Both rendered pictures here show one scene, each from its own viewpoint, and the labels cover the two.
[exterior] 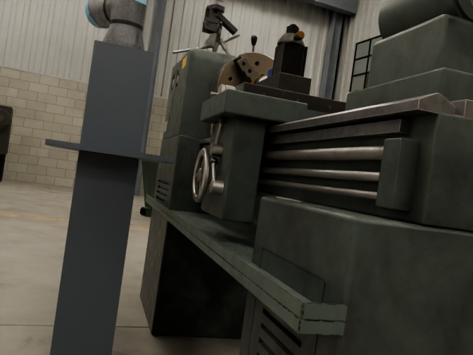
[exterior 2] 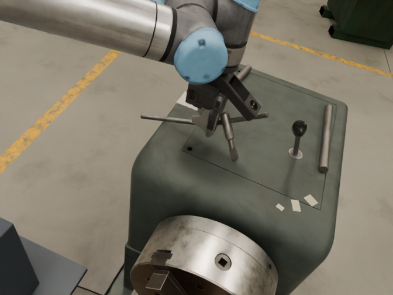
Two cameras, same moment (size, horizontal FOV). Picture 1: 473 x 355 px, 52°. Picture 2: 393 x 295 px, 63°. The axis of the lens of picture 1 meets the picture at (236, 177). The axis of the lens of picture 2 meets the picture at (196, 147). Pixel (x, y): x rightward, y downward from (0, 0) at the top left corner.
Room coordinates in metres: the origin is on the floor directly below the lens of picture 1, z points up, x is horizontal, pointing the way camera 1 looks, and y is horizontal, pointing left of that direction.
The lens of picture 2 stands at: (1.75, -0.08, 1.81)
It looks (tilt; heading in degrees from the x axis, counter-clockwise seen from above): 45 degrees down; 29
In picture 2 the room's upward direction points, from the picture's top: 14 degrees clockwise
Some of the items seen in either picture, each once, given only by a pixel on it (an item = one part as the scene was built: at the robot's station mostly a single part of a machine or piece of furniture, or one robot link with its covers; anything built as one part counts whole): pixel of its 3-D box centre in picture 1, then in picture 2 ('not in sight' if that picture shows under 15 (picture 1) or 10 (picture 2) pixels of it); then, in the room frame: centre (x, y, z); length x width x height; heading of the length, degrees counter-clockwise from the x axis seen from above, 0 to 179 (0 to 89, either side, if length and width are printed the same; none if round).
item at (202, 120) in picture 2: (212, 42); (203, 123); (2.26, 0.20, 1.32); 0.06 x 0.03 x 0.09; 106
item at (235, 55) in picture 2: (217, 3); (224, 49); (2.28, 0.20, 1.51); 0.08 x 0.08 x 0.05
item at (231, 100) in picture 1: (300, 122); not in sight; (1.41, -0.16, 0.89); 0.53 x 0.30 x 0.06; 106
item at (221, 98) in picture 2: (213, 20); (213, 81); (2.28, 0.21, 1.42); 0.09 x 0.08 x 0.12; 106
